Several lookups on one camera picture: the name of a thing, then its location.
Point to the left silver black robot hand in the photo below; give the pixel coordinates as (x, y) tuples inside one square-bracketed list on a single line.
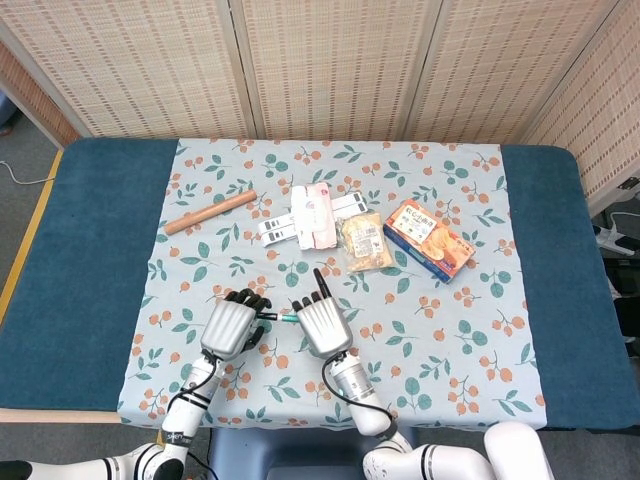
[(227, 327)]

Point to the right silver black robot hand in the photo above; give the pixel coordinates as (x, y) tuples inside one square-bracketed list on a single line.
[(325, 325)]

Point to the green white marker body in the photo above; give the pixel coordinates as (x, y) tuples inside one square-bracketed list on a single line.
[(289, 317)]

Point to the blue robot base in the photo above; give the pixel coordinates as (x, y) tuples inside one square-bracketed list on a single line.
[(290, 455)]

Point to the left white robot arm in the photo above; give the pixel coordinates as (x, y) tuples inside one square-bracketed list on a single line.
[(185, 415)]

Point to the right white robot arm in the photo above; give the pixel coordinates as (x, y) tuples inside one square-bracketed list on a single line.
[(370, 405)]

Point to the floral print tablecloth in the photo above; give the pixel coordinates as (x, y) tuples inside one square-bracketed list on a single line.
[(400, 370)]

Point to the clear snack bag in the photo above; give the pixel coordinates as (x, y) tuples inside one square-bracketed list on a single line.
[(364, 241)]

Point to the white label strip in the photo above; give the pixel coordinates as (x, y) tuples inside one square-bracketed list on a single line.
[(277, 238), (350, 202)]

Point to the white pink paper package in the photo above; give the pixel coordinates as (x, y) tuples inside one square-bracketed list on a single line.
[(314, 215)]

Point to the wooden rolling pin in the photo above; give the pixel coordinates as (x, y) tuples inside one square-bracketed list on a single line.
[(210, 212)]

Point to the orange blue cookie box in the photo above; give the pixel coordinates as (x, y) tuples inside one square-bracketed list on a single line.
[(429, 240)]

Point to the dark blue table cover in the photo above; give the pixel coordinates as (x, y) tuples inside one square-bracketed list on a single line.
[(95, 240)]

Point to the bamboo folding screen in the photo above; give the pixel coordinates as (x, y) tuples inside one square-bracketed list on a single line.
[(330, 65)]

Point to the white power strip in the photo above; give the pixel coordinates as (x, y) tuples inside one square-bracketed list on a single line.
[(617, 241)]

